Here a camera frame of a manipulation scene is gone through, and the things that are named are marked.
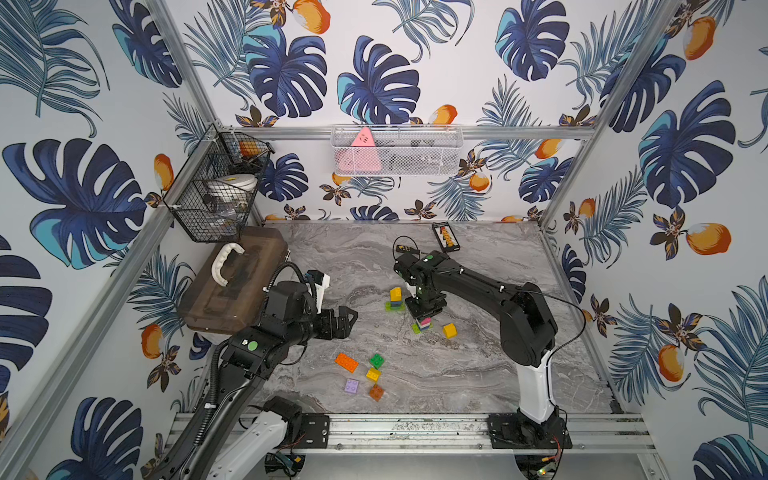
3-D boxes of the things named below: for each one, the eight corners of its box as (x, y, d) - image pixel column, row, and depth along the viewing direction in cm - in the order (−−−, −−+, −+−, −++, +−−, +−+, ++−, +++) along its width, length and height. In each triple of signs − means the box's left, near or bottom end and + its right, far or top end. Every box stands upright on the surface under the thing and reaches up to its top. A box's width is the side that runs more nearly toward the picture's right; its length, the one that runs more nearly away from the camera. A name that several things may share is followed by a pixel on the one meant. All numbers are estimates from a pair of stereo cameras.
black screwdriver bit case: (444, 252, 114) (445, 249, 112) (432, 226, 123) (432, 222, 121) (459, 250, 115) (460, 246, 113) (446, 223, 124) (447, 220, 122)
